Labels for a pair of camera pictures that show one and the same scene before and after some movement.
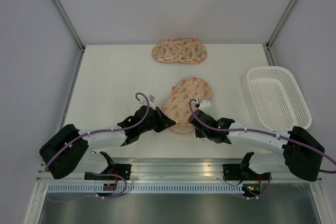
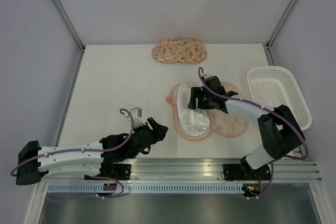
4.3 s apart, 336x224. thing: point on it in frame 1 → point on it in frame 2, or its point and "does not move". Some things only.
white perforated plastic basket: x=279 y=106 does not move
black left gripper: x=165 y=121 → x=160 y=130
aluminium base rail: x=182 y=170 does not move
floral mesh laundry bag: x=188 y=50 does not move
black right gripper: x=199 y=134 → x=196 y=93
